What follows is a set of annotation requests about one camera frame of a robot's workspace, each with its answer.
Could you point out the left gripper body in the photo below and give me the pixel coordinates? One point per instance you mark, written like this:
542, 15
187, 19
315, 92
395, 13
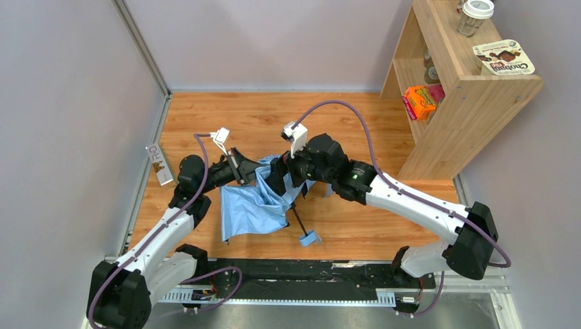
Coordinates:
238, 168

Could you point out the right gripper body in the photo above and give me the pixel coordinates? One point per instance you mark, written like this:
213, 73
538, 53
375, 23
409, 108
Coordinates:
281, 175

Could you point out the light blue folding umbrella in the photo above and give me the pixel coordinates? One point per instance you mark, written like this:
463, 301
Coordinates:
256, 208

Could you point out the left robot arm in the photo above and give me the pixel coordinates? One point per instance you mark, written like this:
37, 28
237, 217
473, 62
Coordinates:
123, 293

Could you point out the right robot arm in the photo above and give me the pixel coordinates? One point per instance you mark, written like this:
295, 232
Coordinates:
467, 235

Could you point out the small RO labelled box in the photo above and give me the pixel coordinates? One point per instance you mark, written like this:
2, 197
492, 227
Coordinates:
160, 166

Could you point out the orange snack box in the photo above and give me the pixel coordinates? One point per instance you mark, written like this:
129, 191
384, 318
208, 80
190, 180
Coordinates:
418, 102

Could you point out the pink snack box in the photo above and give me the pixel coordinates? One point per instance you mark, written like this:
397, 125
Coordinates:
437, 92

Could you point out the small bottle on shelf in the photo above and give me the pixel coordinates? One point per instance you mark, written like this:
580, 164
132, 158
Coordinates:
430, 75

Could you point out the wooden shelf unit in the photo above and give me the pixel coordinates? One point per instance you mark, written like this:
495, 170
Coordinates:
475, 108

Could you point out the glass jar white lid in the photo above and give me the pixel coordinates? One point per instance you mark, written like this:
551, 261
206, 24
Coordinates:
473, 14

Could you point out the Chobani yogurt cup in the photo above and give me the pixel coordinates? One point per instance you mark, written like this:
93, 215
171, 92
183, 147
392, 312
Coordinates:
505, 57

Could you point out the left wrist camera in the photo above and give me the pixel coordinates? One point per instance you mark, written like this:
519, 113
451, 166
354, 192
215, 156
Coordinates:
219, 138

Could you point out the aluminium frame post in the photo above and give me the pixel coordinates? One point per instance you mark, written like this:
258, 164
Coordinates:
141, 44

